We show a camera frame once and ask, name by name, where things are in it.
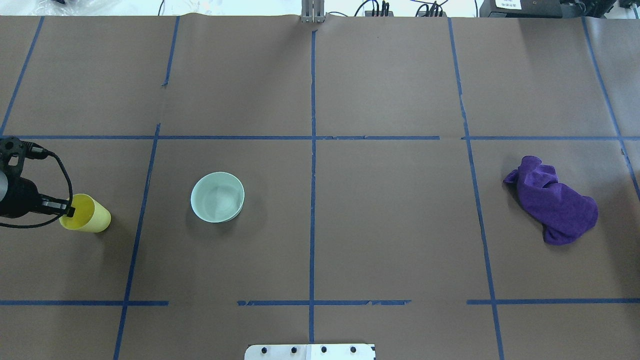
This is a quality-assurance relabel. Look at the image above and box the yellow plastic cup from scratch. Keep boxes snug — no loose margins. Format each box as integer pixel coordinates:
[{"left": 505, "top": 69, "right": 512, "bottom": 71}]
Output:
[{"left": 58, "top": 193, "right": 112, "bottom": 234}]

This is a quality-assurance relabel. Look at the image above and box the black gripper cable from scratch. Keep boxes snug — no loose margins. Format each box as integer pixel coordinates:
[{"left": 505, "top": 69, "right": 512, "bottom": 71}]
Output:
[{"left": 0, "top": 145, "right": 75, "bottom": 230}]

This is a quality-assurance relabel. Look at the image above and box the pale green bowl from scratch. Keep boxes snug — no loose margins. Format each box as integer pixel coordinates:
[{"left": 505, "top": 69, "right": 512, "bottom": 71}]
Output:
[{"left": 190, "top": 171, "right": 245, "bottom": 224}]

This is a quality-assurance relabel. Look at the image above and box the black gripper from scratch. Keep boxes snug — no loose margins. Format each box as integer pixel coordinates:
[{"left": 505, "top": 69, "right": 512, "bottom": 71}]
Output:
[{"left": 0, "top": 136, "right": 76, "bottom": 219}]

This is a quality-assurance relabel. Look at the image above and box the white pedestal base plate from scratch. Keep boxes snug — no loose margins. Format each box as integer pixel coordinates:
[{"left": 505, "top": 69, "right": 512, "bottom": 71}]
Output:
[{"left": 244, "top": 343, "right": 377, "bottom": 360}]

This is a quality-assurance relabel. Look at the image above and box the aluminium frame post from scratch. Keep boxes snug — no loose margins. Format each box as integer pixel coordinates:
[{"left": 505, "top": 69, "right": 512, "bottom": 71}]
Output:
[{"left": 301, "top": 0, "right": 326, "bottom": 24}]

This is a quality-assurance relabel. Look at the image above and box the black desktop box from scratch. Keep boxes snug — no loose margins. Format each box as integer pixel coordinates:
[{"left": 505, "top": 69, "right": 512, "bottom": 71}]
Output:
[{"left": 478, "top": 0, "right": 593, "bottom": 19}]

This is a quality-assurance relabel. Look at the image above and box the purple cloth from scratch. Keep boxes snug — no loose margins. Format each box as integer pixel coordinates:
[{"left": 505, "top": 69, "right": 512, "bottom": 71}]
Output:
[{"left": 503, "top": 155, "right": 599, "bottom": 246}]

